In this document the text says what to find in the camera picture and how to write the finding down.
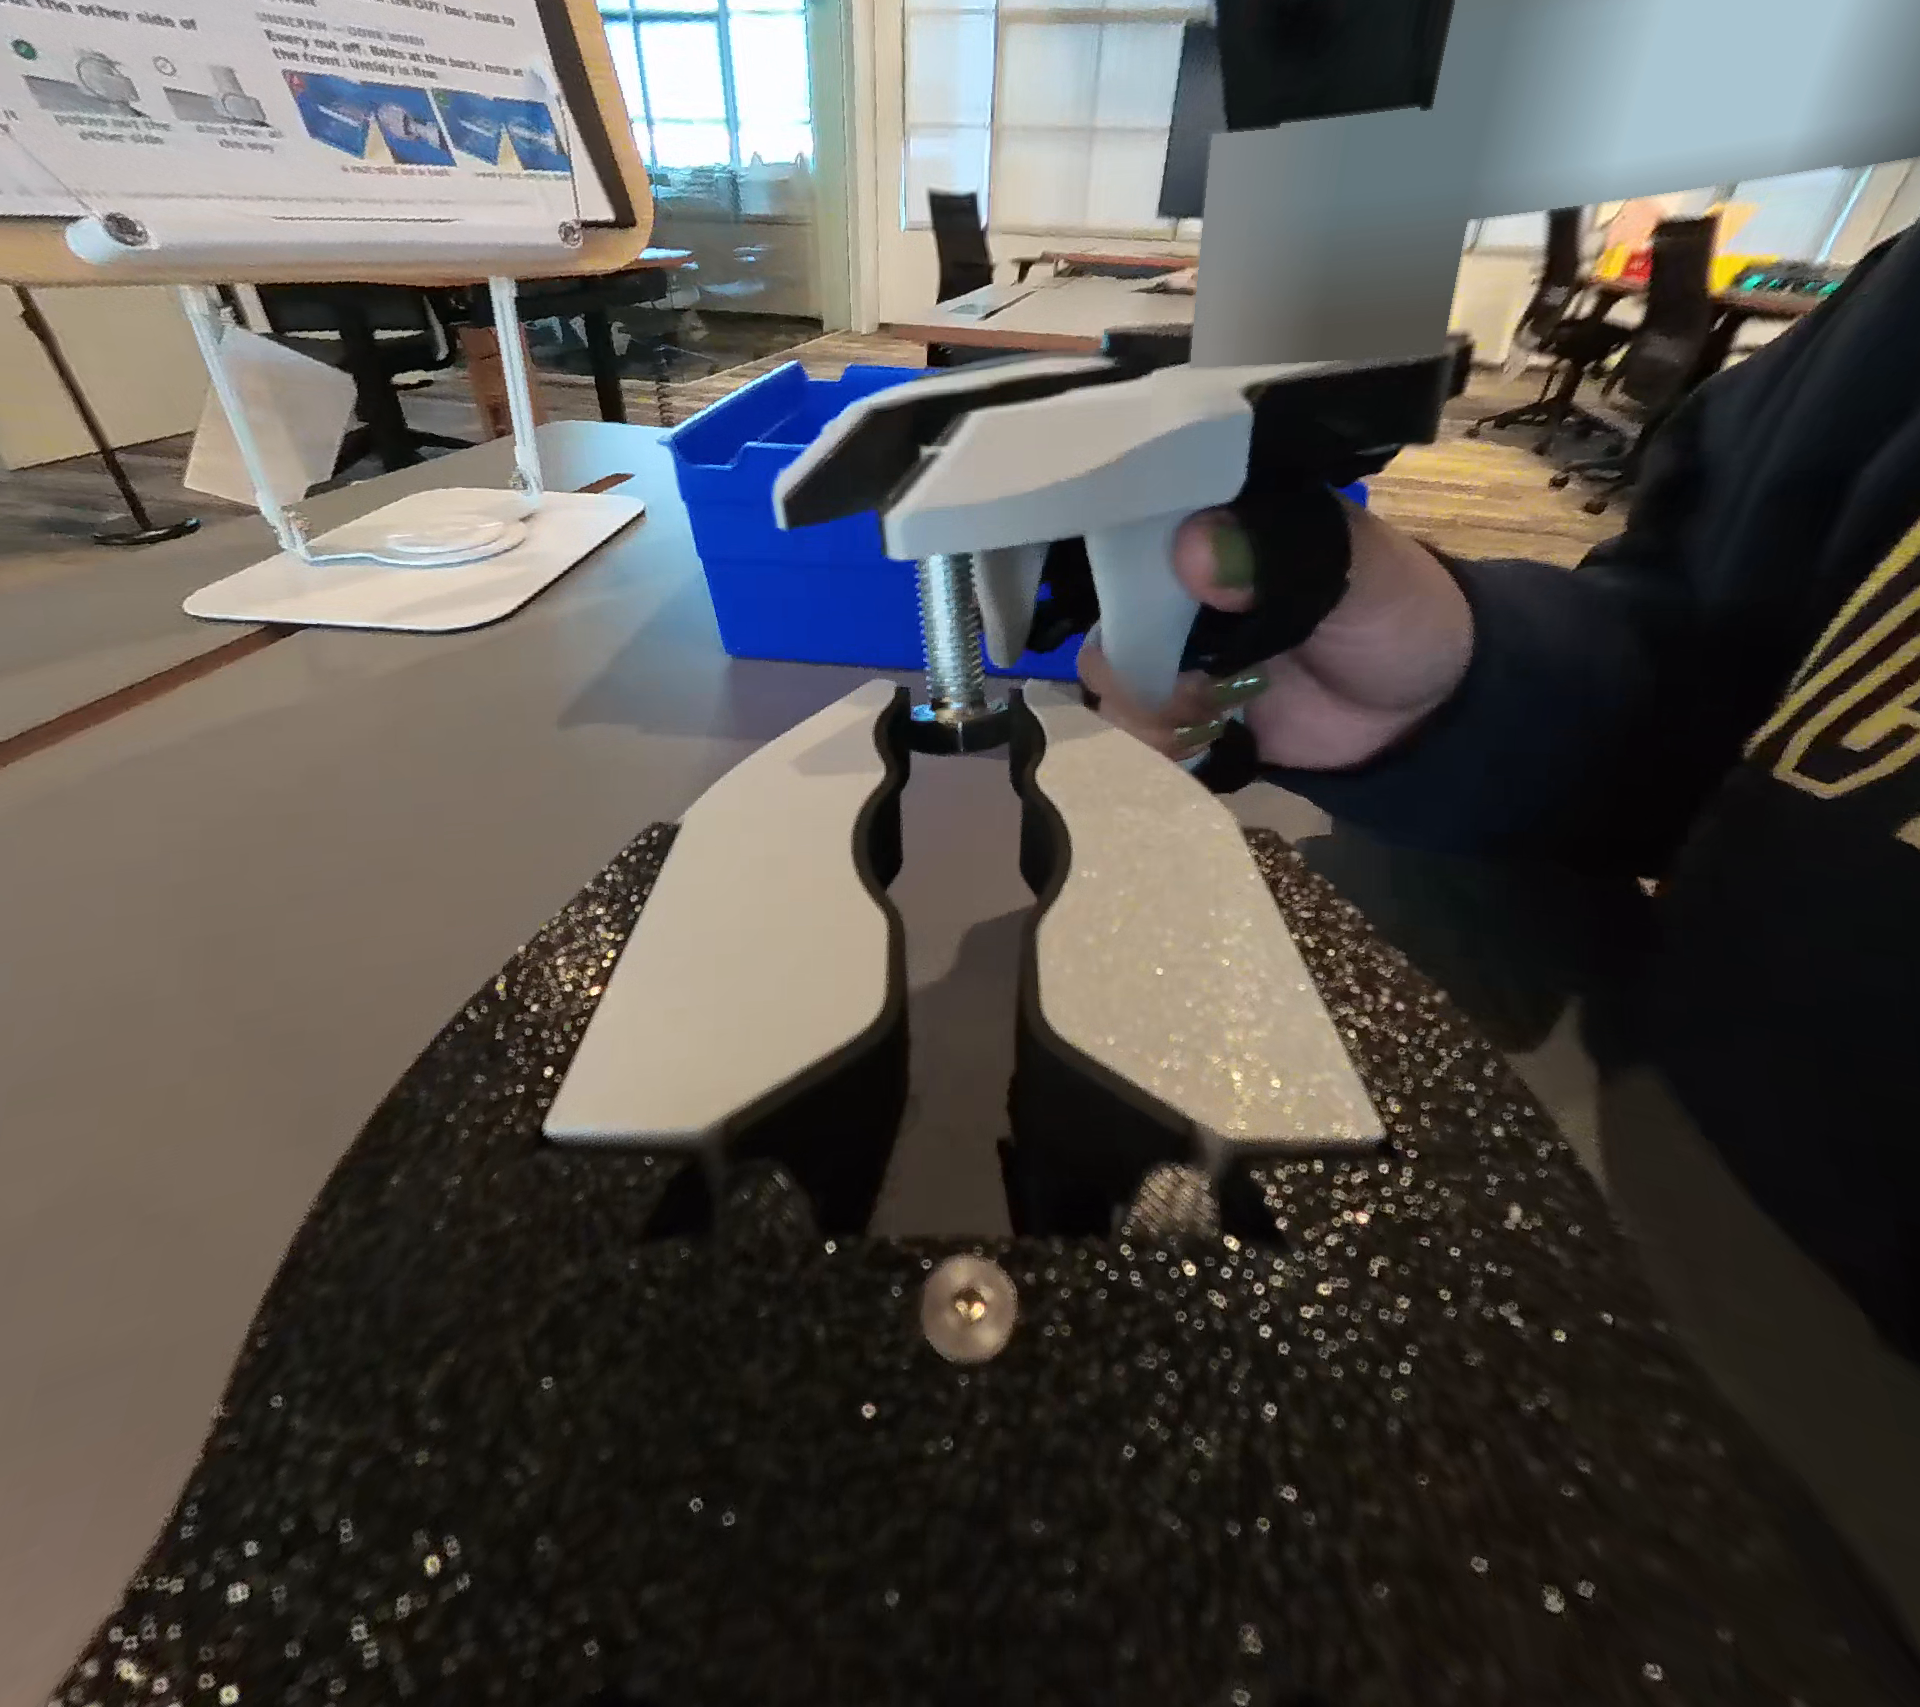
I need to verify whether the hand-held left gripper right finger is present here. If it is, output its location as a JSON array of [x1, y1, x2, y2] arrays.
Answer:
[[1019, 692, 1392, 1167]]

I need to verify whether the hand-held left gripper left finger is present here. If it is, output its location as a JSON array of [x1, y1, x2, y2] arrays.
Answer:
[[541, 676, 916, 1162]]

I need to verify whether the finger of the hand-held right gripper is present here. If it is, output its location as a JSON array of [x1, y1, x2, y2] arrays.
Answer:
[[878, 376, 1263, 669], [769, 352, 1158, 534]]

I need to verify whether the blue plastic bin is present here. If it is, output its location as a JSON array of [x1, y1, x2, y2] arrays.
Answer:
[[661, 358, 1377, 686]]

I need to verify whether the steel hex bolt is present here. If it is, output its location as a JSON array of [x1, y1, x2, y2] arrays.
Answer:
[[904, 547, 1028, 760]]

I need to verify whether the person's right hand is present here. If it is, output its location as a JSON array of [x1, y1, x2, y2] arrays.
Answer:
[[1075, 502, 1483, 779]]

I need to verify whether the grey desk wooden edge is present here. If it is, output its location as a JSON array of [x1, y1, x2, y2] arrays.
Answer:
[[885, 248, 1200, 370]]

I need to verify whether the black office chair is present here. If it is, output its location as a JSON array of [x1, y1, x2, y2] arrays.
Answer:
[[1472, 206, 1594, 436], [1560, 214, 1730, 495], [930, 184, 1002, 307]]

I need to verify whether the black monitor screen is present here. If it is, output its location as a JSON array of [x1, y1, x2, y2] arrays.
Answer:
[[1158, 20, 1233, 218]]

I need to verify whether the instruction sheet on stand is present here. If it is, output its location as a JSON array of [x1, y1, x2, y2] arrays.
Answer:
[[0, 0, 661, 286]]

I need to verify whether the white poster stand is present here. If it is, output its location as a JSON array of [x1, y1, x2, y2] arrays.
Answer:
[[66, 210, 652, 633]]

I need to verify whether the white paper sheet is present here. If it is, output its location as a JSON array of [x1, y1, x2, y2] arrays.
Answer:
[[182, 324, 360, 505]]

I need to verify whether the person's dark printed sweatshirt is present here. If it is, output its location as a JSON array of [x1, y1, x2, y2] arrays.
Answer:
[[1577, 223, 1920, 1377]]

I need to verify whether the black tripod stand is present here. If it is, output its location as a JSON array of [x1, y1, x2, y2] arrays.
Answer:
[[13, 286, 200, 541]]

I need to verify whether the white instruction poster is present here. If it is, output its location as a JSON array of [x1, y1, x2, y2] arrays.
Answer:
[[0, 0, 625, 229]]

